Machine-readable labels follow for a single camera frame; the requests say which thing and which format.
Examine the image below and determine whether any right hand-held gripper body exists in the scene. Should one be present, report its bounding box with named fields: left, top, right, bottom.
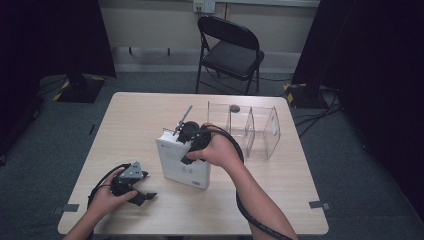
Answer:
left=172, top=104, right=212, bottom=154

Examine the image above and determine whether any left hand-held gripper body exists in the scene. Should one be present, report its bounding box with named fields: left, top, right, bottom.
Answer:
left=111, top=161, right=145, bottom=198

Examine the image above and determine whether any white book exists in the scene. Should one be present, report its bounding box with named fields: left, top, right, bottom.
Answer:
left=154, top=128, right=212, bottom=190

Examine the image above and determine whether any clear acrylic book rack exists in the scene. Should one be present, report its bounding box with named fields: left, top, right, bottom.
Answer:
left=207, top=100, right=282, bottom=161

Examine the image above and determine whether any person's right hand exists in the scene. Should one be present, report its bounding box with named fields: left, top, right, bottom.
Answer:
left=185, top=122, right=245, bottom=172

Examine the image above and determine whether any person's left hand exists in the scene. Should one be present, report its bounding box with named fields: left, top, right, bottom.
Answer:
left=87, top=168, right=138, bottom=221

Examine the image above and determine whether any grey tape strip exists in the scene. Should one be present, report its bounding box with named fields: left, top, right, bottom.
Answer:
left=53, top=203, right=80, bottom=215
left=308, top=200, right=332, bottom=212

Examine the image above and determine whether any black folding chair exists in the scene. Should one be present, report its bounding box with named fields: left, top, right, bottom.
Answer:
left=194, top=15, right=266, bottom=97

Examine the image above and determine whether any black stand base yellow tape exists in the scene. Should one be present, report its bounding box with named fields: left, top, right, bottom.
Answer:
left=52, top=73, right=107, bottom=104
left=283, top=82, right=323, bottom=109

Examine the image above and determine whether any black curtain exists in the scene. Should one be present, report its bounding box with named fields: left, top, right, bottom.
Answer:
left=291, top=0, right=424, bottom=214
left=0, top=0, right=118, bottom=158

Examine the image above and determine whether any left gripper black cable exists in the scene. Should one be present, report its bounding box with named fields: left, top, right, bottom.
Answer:
left=87, top=163, right=132, bottom=209

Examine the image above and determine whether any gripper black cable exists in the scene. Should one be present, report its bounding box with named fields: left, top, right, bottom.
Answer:
left=191, top=124, right=294, bottom=240
left=87, top=163, right=132, bottom=209

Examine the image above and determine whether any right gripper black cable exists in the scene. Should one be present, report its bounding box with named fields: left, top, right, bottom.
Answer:
left=191, top=124, right=294, bottom=240

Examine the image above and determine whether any black floor cable bundle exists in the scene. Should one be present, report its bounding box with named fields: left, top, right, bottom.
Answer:
left=293, top=84, right=344, bottom=139

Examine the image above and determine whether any white wall socket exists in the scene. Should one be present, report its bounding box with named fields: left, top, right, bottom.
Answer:
left=193, top=0, right=217, bottom=14

